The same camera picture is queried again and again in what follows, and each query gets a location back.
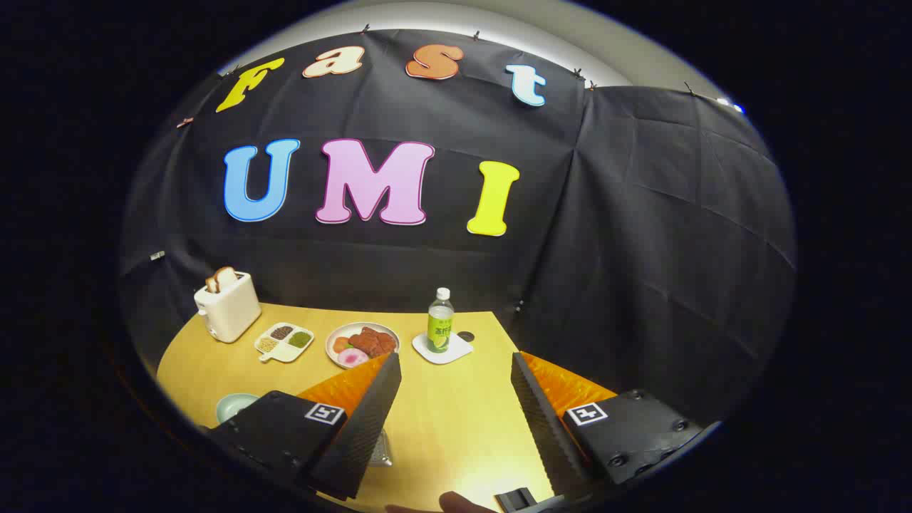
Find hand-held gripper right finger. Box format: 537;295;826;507
510;351;724;499

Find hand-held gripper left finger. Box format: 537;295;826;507
207;351;403;502

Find perforated metal basket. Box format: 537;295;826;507
367;427;393;468

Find brown meat pieces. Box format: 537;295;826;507
348;326;397;358

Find white food plate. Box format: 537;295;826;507
326;322;401;370

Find white square coaster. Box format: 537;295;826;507
412;332;474;366

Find white divided tray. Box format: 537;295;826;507
254;321;315;363

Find green label drink bottle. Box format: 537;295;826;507
427;287;455;354

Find light green plate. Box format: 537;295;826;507
216;393;261;425

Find white toaster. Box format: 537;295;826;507
194;271;262;344

